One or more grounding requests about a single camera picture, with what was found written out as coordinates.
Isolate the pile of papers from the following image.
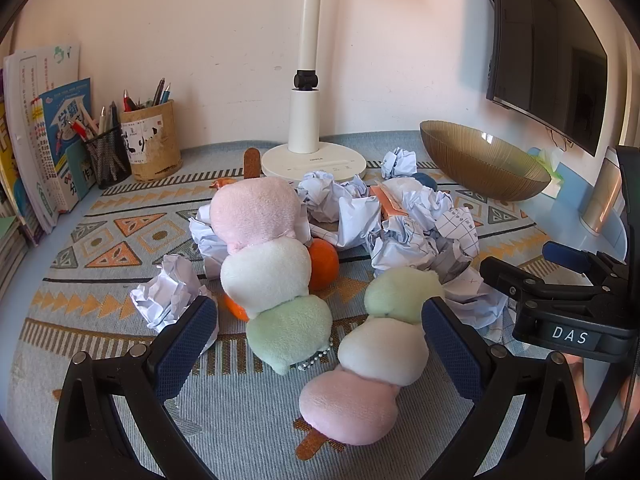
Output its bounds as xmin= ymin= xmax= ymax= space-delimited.
xmin=130 ymin=147 xmax=516 ymax=343

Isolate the green tissue pack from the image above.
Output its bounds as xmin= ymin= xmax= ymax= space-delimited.
xmin=527 ymin=146 xmax=566 ymax=199

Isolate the black flat screen television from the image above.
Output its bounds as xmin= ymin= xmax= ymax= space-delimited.
xmin=482 ymin=0 xmax=610 ymax=157

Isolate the person's right hand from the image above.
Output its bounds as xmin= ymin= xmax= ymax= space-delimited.
xmin=570 ymin=354 xmax=638 ymax=463

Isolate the bunch of pens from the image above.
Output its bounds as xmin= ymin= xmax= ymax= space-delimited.
xmin=122 ymin=77 xmax=173 ymax=112
xmin=70 ymin=101 xmax=121 ymax=143

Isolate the patterned woven table mat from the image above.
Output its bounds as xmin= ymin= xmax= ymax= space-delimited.
xmin=10 ymin=130 xmax=551 ymax=480

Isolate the green notebook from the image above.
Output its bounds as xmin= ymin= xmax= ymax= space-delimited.
xmin=0 ymin=215 xmax=32 ymax=306

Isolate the blue cover book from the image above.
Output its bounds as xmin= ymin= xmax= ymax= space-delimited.
xmin=37 ymin=78 xmax=98 ymax=214

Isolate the bamboo pen holder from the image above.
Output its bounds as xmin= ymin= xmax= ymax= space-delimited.
xmin=119 ymin=99 xmax=182 ymax=182

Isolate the white desk lamp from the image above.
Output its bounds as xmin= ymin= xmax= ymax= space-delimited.
xmin=260 ymin=0 xmax=368 ymax=183

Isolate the yellow cover book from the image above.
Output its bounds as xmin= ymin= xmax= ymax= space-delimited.
xmin=0 ymin=95 xmax=28 ymax=241

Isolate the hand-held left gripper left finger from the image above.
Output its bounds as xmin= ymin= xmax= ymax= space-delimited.
xmin=51 ymin=295 xmax=221 ymax=480

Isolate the beige thermos bottle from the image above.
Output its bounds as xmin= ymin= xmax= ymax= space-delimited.
xmin=579 ymin=146 xmax=626 ymax=235

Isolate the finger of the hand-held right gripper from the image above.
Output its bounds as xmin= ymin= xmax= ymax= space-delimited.
xmin=479 ymin=256 xmax=598 ymax=312
xmin=542 ymin=241 xmax=607 ymax=276

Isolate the brown ribbed glass bowl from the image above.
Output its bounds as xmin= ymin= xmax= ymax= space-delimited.
xmin=419 ymin=120 xmax=552 ymax=202

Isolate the tricolour plush dango skewer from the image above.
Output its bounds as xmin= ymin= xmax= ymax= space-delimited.
xmin=295 ymin=266 xmax=446 ymax=461
xmin=209 ymin=147 xmax=335 ymax=376

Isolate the stack of books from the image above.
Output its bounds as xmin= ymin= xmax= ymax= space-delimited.
xmin=4 ymin=42 xmax=82 ymax=233

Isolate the black mesh pen holder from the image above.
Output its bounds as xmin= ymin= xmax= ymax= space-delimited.
xmin=82 ymin=125 xmax=133 ymax=190

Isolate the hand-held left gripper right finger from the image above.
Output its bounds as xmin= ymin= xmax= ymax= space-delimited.
xmin=421 ymin=296 xmax=586 ymax=480

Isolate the orange snack packet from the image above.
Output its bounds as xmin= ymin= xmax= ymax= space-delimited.
xmin=372 ymin=182 xmax=407 ymax=222

